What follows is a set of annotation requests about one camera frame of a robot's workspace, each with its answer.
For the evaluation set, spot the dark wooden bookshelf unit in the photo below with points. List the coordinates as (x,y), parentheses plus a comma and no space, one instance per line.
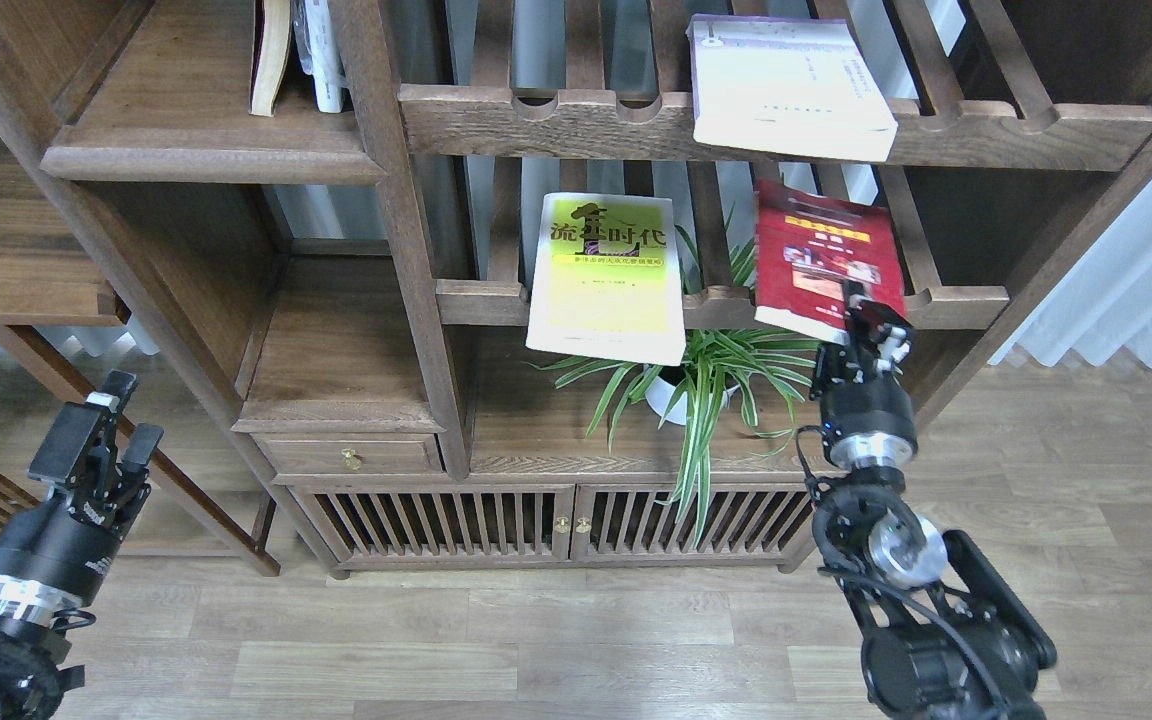
(356,280)

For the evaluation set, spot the green spider plant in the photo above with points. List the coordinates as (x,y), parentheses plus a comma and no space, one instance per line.
(715,361)

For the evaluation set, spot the upright white book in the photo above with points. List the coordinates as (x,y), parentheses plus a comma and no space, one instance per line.
(320,56)

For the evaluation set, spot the red cover book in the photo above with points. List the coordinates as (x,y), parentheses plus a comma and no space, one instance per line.
(807,247)

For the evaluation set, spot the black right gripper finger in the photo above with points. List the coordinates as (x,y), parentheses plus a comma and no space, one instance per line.
(830,366)
(878,338)

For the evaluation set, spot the white plant pot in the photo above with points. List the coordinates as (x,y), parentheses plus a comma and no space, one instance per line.
(662,389)

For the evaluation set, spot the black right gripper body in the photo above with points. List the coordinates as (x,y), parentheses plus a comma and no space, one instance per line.
(867,422)

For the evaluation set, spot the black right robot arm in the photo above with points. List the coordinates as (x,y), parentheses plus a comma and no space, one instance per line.
(943,636)

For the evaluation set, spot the white purple cover book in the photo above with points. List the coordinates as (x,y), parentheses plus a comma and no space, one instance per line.
(790,86)

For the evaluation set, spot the brass drawer knob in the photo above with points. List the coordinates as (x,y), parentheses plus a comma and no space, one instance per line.
(351,460)

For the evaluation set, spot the yellow green cover book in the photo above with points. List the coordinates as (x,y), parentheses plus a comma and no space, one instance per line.
(607,280)

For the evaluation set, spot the upright cream paged book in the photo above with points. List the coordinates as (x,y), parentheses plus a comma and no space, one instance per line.
(272,31)

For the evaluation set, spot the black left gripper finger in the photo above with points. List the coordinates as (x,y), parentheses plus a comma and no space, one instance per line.
(139,451)
(79,451)

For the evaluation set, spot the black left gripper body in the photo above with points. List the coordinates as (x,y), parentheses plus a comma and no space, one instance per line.
(54,558)

